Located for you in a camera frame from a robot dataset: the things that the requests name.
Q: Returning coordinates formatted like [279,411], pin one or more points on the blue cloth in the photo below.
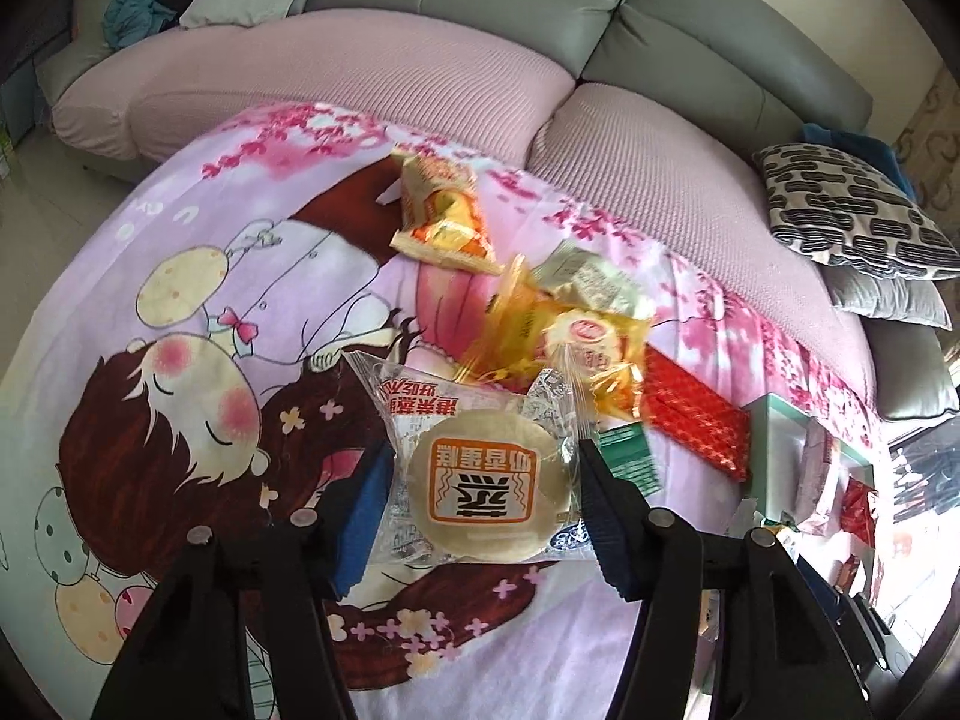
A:
[862,144]

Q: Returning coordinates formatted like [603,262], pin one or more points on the black and white patterned pillow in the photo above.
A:
[847,210]

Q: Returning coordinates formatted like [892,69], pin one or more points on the orange snack packet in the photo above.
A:
[442,217]

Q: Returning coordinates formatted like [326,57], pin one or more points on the red patterned snack packet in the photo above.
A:
[697,420]

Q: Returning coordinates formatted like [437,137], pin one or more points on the yellow clear snack packet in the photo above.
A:
[592,349]

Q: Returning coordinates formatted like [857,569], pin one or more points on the grey pillow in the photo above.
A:
[885,296]

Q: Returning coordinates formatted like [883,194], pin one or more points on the pink snack packet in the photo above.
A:
[817,465]

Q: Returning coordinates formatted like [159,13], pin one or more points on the red and white snack packet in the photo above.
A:
[855,510]

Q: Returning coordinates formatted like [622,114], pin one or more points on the teal-edged white cardboard box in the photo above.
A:
[772,427]

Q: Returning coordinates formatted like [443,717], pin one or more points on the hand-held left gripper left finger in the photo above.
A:
[360,532]

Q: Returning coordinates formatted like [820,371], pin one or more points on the grey sofa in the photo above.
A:
[675,15]

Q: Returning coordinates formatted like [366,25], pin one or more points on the pale green snack packet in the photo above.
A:
[592,277]

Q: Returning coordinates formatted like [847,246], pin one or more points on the round cake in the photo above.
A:
[480,495]

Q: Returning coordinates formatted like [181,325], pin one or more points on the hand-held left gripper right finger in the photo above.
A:
[611,532]

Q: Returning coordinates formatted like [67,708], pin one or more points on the printed cartoon blanket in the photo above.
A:
[187,202]

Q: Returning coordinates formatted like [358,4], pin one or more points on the green and white snack packet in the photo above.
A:
[630,457]

